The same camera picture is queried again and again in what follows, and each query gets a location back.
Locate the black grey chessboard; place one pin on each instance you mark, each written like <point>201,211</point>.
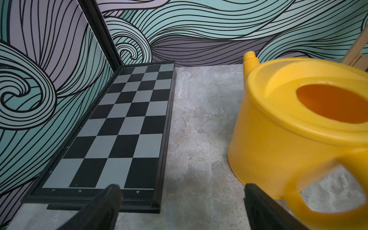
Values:
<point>123,140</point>

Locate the yellow plastic watering can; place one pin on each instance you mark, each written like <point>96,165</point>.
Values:
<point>299,119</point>

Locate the black corner frame post left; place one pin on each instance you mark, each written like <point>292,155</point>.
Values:
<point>97,23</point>

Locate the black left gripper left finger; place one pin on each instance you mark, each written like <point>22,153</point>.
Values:
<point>99,214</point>

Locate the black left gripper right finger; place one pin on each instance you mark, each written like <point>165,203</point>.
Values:
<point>264,213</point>

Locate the wooden slatted shelf rack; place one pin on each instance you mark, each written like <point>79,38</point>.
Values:
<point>354,56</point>

